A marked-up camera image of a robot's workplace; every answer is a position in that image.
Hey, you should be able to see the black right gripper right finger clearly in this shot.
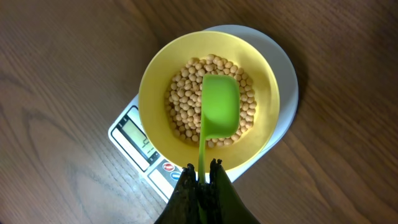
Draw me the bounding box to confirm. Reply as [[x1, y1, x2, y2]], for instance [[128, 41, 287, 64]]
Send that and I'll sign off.
[[198, 159, 259, 224]]

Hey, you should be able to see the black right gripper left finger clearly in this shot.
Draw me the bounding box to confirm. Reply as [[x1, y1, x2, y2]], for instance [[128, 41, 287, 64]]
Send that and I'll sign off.
[[154, 164, 199, 224]]

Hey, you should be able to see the green plastic scoop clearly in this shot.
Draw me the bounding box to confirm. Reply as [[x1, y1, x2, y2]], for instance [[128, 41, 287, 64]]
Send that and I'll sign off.
[[197, 74, 239, 223]]

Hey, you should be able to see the yellow plastic bowl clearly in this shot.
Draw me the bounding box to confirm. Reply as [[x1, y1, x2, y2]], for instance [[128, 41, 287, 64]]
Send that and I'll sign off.
[[139, 31, 280, 172]]

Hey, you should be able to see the white digital kitchen scale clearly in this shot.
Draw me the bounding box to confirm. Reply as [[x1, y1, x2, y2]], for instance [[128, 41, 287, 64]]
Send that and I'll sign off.
[[108, 25, 299, 202]]

